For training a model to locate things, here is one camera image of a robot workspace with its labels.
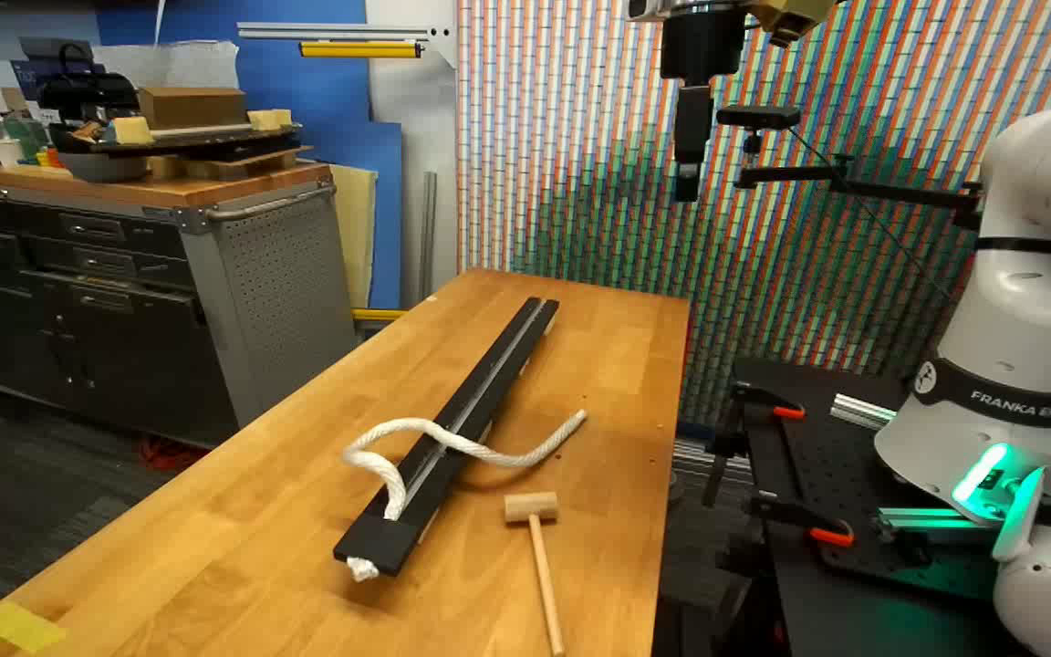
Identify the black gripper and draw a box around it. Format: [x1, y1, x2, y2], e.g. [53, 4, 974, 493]
[655, 10, 749, 204]

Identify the white braided rope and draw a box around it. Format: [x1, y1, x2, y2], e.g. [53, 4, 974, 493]
[344, 405, 589, 526]

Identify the multicoloured patterned backdrop panel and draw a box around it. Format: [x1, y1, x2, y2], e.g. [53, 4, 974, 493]
[452, 0, 1051, 430]

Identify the white board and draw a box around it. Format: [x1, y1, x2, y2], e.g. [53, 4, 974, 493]
[362, 0, 464, 302]

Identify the short aluminium extrusion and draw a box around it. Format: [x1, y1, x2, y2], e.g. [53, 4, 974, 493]
[827, 392, 900, 430]

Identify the yellow spirit level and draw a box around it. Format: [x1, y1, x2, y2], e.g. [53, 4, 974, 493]
[296, 36, 423, 61]

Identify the cream foam board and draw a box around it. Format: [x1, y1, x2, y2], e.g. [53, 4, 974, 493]
[327, 161, 384, 310]

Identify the blue board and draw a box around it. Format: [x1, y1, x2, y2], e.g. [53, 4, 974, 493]
[92, 0, 407, 310]

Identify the wooden mallet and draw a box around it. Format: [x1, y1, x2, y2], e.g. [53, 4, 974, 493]
[498, 490, 569, 657]

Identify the yellow sponge block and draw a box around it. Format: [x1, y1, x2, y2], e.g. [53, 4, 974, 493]
[243, 106, 300, 134]
[110, 113, 156, 149]

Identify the brown cardboard box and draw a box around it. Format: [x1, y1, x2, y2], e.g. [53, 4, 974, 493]
[135, 85, 251, 132]

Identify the grey metal workbench cabinet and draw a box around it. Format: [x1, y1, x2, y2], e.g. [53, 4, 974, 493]
[0, 155, 362, 448]

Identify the black device on cabinet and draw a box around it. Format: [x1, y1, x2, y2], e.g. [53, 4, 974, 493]
[15, 35, 143, 128]

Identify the yellow sticky note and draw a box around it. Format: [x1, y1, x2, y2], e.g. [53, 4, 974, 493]
[0, 599, 69, 657]

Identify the black stereo camera bar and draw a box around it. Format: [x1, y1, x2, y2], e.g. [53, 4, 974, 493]
[714, 106, 804, 132]

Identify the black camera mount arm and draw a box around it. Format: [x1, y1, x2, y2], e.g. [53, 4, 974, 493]
[733, 125, 990, 234]

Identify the orange-handled black clamp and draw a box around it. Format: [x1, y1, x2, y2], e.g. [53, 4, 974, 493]
[701, 381, 811, 512]
[749, 490, 861, 555]

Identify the long black rail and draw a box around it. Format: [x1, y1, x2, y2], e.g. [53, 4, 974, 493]
[333, 294, 561, 582]

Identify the silver metal rail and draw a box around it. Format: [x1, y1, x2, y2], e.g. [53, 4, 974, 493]
[232, 20, 456, 43]

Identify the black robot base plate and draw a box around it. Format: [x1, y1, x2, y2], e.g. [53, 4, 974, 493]
[726, 355, 1012, 657]

